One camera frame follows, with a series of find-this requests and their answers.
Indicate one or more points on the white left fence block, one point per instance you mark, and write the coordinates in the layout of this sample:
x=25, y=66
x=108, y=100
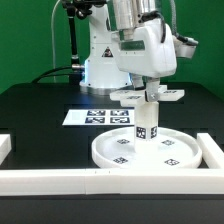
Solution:
x=5, y=146

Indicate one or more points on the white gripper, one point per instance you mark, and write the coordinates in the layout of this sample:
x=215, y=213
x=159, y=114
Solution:
x=146, y=55

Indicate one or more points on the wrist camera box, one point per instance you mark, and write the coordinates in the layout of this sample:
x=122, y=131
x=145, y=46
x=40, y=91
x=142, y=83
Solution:
x=184, y=46

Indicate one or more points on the white marker sheet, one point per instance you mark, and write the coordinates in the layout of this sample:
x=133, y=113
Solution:
x=90, y=117

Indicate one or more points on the white cross-shaped table base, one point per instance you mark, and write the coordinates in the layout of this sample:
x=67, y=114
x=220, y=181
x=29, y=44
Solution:
x=132, y=98

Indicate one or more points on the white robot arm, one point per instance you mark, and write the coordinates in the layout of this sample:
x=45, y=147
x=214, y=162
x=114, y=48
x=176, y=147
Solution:
x=102, y=74

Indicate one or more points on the white round table top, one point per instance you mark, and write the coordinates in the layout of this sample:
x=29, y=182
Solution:
x=170, y=149

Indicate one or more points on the white right fence block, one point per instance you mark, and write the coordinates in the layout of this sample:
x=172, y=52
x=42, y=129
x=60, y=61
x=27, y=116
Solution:
x=212, y=153

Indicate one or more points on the white fence block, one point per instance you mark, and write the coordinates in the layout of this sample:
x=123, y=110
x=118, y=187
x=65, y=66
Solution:
x=212, y=153
x=5, y=146

